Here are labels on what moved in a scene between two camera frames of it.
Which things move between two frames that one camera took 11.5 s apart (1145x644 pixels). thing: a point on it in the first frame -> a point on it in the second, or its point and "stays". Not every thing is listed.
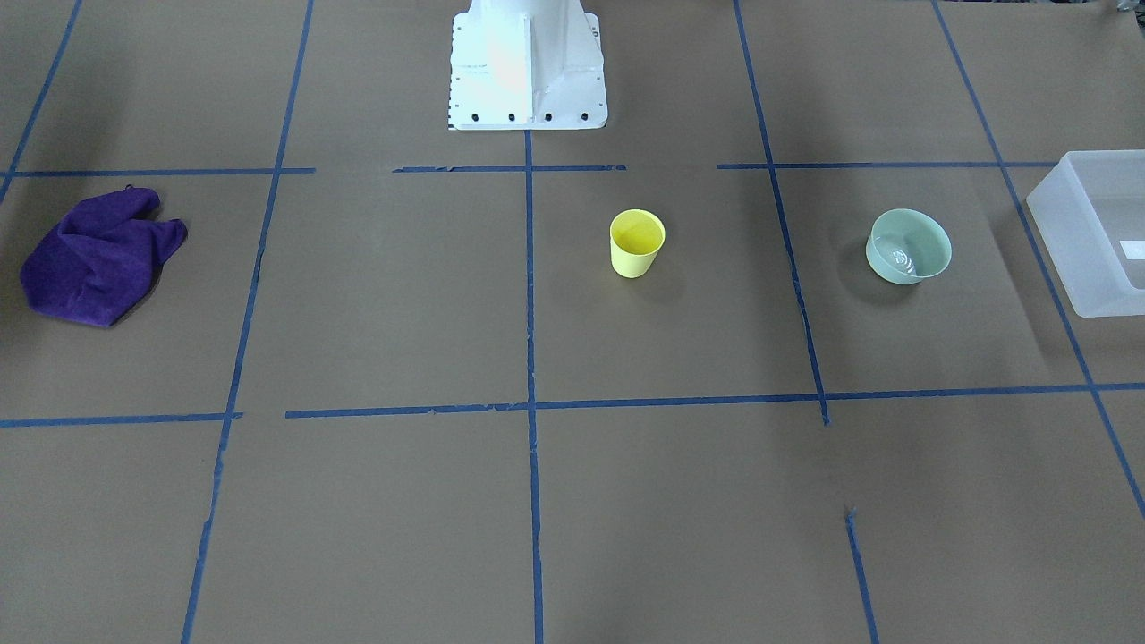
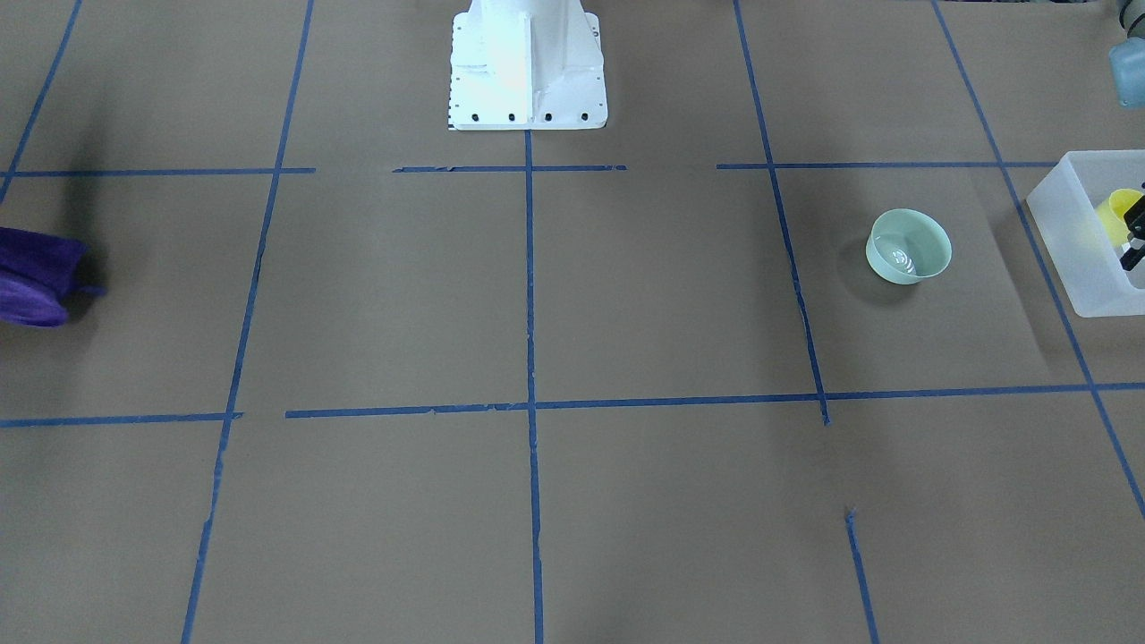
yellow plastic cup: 636,238 -> 1111,213
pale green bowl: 906,247 stays
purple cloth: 99,258 -> 39,274
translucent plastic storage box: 1089,210 stays
